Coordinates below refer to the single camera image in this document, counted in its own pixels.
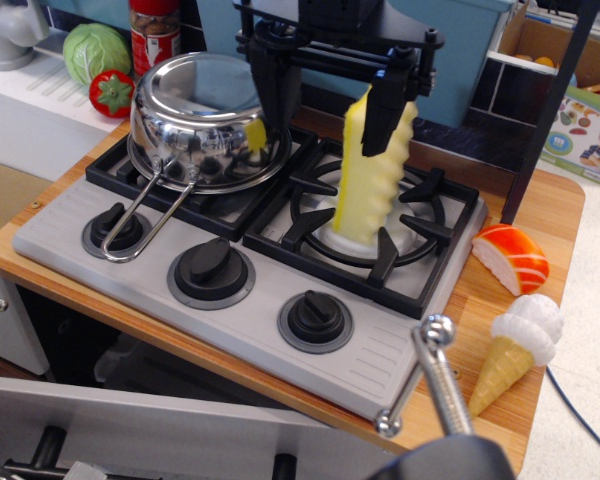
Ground black left stove knob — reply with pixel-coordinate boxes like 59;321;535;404
81;202;154;260

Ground yellow wavy sponge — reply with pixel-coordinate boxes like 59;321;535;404
332;95;418;245

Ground black burner grate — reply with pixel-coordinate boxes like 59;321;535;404
86;126;318;241
243;139;485;319

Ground upside-down steel pot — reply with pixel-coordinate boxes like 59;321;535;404
100;52;292;263

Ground toy green cabbage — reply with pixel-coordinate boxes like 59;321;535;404
62;23;132;86

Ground chrome towel rail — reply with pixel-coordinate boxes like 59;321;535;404
373;314;475;439

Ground grey toy stove top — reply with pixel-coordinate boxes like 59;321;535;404
13;129;487;420

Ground toy red tomato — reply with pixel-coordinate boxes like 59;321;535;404
89;70;135;119

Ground toy ice cream cone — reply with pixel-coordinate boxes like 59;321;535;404
468;294;565;417

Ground blue toy microwave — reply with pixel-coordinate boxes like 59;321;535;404
41;1;514;127

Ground red labelled spice jar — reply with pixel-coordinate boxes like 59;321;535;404
129;0;181;78

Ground grey toy faucet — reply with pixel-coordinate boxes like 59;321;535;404
0;1;50;72

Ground toy salmon sushi piece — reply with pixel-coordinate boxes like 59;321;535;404
472;224;550;297

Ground black middle stove knob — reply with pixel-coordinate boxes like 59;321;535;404
167;237;256;311

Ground black right stove knob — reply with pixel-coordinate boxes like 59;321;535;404
277;290;354;355

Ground black vertical post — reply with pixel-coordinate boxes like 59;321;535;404
500;1;599;224

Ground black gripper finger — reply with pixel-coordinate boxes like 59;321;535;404
362;47;419;156
247;36;302;132

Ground black stove knob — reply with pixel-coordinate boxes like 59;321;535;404
277;290;354;355
81;202;154;260
167;237;256;311

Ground wooden counter top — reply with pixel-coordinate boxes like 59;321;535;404
0;122;585;453

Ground toy food package box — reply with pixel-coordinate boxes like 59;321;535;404
540;87;600;184

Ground black left burner grate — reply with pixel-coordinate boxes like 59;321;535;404
86;126;318;241

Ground black right burner grate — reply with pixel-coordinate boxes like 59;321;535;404
243;139;485;319

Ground blue cable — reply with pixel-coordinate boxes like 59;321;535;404
545;364;600;466

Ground grey oven door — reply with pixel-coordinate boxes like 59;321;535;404
0;377;396;479

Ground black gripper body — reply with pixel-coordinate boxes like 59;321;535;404
233;1;444;98

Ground cardboard box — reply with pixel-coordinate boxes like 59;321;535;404
497;1;600;96

